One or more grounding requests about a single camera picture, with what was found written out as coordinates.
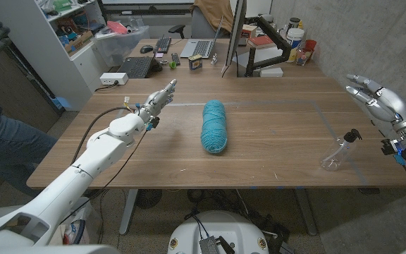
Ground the large black keyboard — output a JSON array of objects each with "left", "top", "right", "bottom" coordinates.
[{"left": 117, "top": 55, "right": 154, "bottom": 79}]

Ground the red cup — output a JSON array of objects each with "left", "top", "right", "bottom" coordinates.
[{"left": 304, "top": 39, "right": 318, "bottom": 54}]

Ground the white plastic tub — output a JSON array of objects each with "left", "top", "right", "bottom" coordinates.
[{"left": 285, "top": 28, "right": 305, "bottom": 50}]

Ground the clear plastic container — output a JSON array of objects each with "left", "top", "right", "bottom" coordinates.
[{"left": 295, "top": 47, "right": 313, "bottom": 66}]

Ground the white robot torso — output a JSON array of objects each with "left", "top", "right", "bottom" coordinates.
[{"left": 167, "top": 210, "right": 270, "bottom": 254}]

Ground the black round fan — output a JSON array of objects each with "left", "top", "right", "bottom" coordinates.
[{"left": 135, "top": 189, "right": 164, "bottom": 209}]

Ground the grey finned electronics box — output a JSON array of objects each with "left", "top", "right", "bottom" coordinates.
[{"left": 198, "top": 236, "right": 221, "bottom": 254}]

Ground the flat white box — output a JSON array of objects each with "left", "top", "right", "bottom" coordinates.
[{"left": 259, "top": 66, "right": 284, "bottom": 78}]

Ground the cardboard box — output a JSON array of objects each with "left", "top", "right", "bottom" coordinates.
[{"left": 63, "top": 30, "right": 94, "bottom": 56}]

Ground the grey metal table leg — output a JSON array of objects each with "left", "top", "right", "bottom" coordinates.
[
  {"left": 118, "top": 188, "right": 139, "bottom": 236},
  {"left": 294, "top": 188, "right": 319, "bottom": 236}
]

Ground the brown jacket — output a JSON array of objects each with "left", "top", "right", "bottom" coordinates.
[{"left": 192, "top": 0, "right": 235, "bottom": 33}]

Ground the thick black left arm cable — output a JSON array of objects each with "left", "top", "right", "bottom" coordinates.
[{"left": 70, "top": 107, "right": 140, "bottom": 167}]

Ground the pink red package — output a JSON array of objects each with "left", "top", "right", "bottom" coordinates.
[{"left": 106, "top": 20, "right": 130, "bottom": 35}]

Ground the black monitor cable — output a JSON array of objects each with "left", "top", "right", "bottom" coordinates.
[{"left": 223, "top": 52, "right": 241, "bottom": 78}]

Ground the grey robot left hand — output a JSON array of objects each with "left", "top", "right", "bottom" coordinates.
[{"left": 137, "top": 78, "right": 178, "bottom": 124}]

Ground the orange box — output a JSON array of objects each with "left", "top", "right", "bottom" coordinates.
[{"left": 240, "top": 23, "right": 259, "bottom": 39}]

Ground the grey office chair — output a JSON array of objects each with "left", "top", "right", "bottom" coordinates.
[{"left": 168, "top": 6, "right": 232, "bottom": 40}]

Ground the white power strip box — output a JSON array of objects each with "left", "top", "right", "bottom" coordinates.
[{"left": 99, "top": 71, "right": 129, "bottom": 86}]

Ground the small black keyboard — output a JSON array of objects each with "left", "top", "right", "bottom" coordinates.
[{"left": 152, "top": 35, "right": 173, "bottom": 54}]

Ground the clear dispenser bottle black pump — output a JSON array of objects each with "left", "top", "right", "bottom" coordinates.
[{"left": 319, "top": 128, "right": 363, "bottom": 172}]

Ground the white shelf cabinet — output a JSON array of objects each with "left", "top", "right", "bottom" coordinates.
[{"left": 0, "top": 0, "right": 109, "bottom": 112}]

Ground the small blue yellow box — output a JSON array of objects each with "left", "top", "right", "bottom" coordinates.
[{"left": 187, "top": 54, "right": 204, "bottom": 71}]

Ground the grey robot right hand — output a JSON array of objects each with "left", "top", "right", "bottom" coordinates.
[{"left": 345, "top": 73, "right": 406, "bottom": 144}]

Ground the teal yarn skein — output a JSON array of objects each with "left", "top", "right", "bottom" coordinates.
[{"left": 200, "top": 99, "right": 229, "bottom": 155}]

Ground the red book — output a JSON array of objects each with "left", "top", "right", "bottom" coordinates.
[{"left": 247, "top": 34, "right": 277, "bottom": 49}]

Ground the clear plastic storage bin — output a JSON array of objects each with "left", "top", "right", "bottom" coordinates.
[{"left": 93, "top": 24, "right": 151, "bottom": 68}]

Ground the silver laptop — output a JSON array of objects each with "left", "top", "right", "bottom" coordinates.
[{"left": 180, "top": 16, "right": 225, "bottom": 59}]

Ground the person in dark shirt jeans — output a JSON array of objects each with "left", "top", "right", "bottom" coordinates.
[{"left": 0, "top": 87, "right": 58, "bottom": 209}]

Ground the blue plastic piece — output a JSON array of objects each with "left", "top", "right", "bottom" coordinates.
[{"left": 53, "top": 97, "right": 70, "bottom": 110}]

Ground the flat computer monitor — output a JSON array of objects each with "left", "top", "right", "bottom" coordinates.
[{"left": 221, "top": 0, "right": 248, "bottom": 75}]

